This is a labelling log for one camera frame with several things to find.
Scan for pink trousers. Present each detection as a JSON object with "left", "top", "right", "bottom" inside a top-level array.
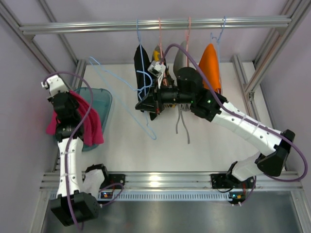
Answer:
[{"left": 46, "top": 90, "right": 104, "bottom": 147}]

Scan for blue hanger with black trousers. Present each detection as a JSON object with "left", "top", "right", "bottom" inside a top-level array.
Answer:
[{"left": 136, "top": 19, "right": 146, "bottom": 96}]

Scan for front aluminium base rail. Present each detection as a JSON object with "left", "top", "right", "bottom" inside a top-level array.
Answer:
[{"left": 40, "top": 171, "right": 302, "bottom": 191}]

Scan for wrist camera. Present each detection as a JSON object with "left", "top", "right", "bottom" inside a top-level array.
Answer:
[
  {"left": 41, "top": 75, "right": 69, "bottom": 97},
  {"left": 148, "top": 61, "right": 166, "bottom": 89}
]

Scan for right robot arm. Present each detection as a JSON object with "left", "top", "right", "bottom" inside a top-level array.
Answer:
[{"left": 135, "top": 67, "right": 295, "bottom": 185}]

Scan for pink hanger with camouflage trousers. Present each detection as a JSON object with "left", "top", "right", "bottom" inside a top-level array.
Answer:
[{"left": 158, "top": 18, "right": 169, "bottom": 87}]

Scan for orange trousers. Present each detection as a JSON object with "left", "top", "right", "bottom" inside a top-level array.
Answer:
[{"left": 199, "top": 43, "right": 222, "bottom": 94}]

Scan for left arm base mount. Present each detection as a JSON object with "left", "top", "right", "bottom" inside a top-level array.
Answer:
[{"left": 98, "top": 174, "right": 125, "bottom": 206}]

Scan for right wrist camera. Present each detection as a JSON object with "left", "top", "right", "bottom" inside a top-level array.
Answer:
[{"left": 148, "top": 61, "right": 166, "bottom": 89}]

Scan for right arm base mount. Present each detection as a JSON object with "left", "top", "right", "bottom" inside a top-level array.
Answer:
[{"left": 210, "top": 173, "right": 257, "bottom": 207}]

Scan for light blue wire hanger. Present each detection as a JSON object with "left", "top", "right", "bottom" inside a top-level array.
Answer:
[{"left": 88, "top": 56, "right": 156, "bottom": 140}]

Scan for grey trousers with drawstrings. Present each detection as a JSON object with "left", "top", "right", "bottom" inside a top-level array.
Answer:
[{"left": 173, "top": 50, "right": 190, "bottom": 144}]

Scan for camouflage trousers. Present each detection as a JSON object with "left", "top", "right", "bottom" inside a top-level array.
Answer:
[{"left": 153, "top": 47, "right": 179, "bottom": 110}]

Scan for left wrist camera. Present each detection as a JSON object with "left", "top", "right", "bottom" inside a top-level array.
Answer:
[{"left": 41, "top": 75, "right": 69, "bottom": 97}]

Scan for slotted grey cable duct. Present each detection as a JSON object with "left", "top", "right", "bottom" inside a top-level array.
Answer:
[{"left": 48, "top": 189, "right": 234, "bottom": 201}]

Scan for teal plastic bin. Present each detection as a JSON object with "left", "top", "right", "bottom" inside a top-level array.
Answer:
[{"left": 72, "top": 87, "right": 115, "bottom": 152}]

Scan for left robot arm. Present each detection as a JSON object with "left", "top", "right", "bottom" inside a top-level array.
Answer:
[{"left": 47, "top": 91, "right": 107, "bottom": 226}]

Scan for pink hanger with grey trousers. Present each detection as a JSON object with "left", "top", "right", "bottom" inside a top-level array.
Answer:
[{"left": 186, "top": 17, "right": 191, "bottom": 67}]

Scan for aluminium hanging rail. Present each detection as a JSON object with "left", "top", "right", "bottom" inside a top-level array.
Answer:
[{"left": 19, "top": 15, "right": 292, "bottom": 35}]

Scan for black trousers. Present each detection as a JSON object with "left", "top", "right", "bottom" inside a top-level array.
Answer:
[{"left": 134, "top": 44, "right": 161, "bottom": 122}]

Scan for blue hanger with orange trousers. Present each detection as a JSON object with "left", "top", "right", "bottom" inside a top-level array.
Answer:
[{"left": 210, "top": 16, "right": 226, "bottom": 94}]

